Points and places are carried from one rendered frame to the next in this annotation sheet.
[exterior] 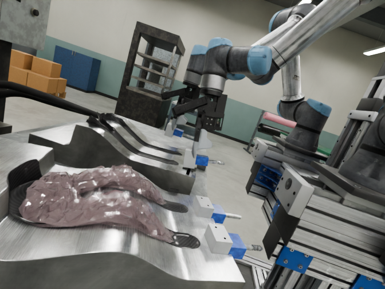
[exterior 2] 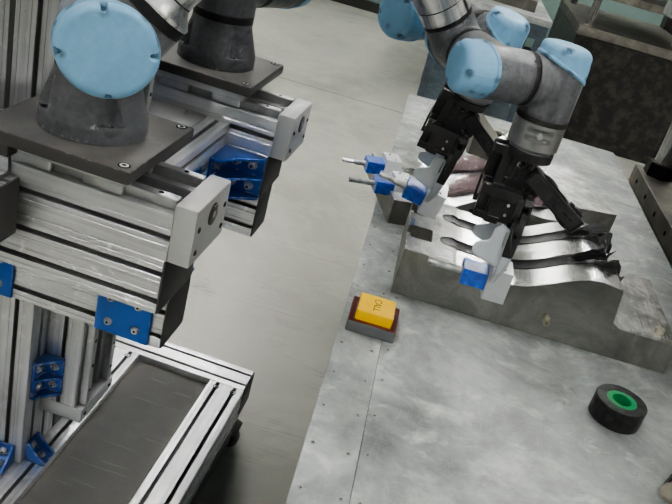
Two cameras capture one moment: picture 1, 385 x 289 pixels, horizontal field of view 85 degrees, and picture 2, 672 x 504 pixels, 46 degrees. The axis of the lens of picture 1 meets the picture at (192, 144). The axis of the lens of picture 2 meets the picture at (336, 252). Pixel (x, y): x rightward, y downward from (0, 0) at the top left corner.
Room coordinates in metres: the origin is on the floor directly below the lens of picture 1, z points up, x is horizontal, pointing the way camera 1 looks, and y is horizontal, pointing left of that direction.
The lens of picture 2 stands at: (2.09, -0.08, 1.47)
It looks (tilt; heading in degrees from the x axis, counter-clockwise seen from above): 27 degrees down; 183
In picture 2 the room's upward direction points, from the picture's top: 16 degrees clockwise
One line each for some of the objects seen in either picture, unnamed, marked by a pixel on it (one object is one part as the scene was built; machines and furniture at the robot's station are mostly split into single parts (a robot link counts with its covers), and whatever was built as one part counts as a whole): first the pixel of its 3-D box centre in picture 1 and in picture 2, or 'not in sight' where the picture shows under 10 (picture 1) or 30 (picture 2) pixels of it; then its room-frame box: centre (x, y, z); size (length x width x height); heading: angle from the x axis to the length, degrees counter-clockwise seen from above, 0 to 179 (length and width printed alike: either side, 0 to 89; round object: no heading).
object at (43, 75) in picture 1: (29, 73); not in sight; (4.42, 3.78, 0.37); 1.20 x 0.82 x 0.74; 99
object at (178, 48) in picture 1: (153, 82); not in sight; (5.28, 1.40, 1.03); 1.54 x 0.94 x 2.06; 1
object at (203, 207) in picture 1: (217, 213); (378, 184); (0.49, -0.12, 0.85); 0.13 x 0.05 x 0.05; 108
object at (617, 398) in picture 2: not in sight; (617, 408); (1.01, 0.35, 0.82); 0.08 x 0.08 x 0.04
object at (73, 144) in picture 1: (128, 147); (535, 268); (0.70, 0.21, 0.87); 0.50 x 0.26 x 0.14; 91
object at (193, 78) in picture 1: (192, 78); (535, 135); (0.93, 0.09, 1.17); 0.08 x 0.08 x 0.05
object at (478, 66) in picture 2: not in sight; (487, 68); (0.96, -0.01, 1.25); 0.11 x 0.11 x 0.08; 25
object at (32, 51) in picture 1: (22, 59); not in sight; (5.79, 5.21, 0.44); 0.59 x 0.59 x 0.88
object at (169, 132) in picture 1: (180, 133); (467, 271); (0.93, 0.07, 0.93); 0.13 x 0.05 x 0.05; 91
